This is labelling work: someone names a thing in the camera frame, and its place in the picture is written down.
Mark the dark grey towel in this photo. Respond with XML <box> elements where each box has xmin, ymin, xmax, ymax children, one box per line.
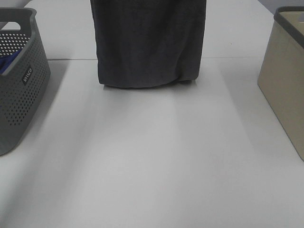
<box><xmin>90</xmin><ymin>0</ymin><xmax>206</xmax><ymax>88</ymax></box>

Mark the blue towel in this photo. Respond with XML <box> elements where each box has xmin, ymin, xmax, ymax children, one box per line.
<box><xmin>0</xmin><ymin>50</ymin><xmax>21</xmax><ymax>74</ymax></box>

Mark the grey perforated plastic basket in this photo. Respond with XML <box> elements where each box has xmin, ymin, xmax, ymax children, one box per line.
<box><xmin>0</xmin><ymin>8</ymin><xmax>50</xmax><ymax>155</ymax></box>

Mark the beige plastic basket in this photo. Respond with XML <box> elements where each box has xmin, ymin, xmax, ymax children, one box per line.
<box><xmin>257</xmin><ymin>6</ymin><xmax>304</xmax><ymax>158</ymax></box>

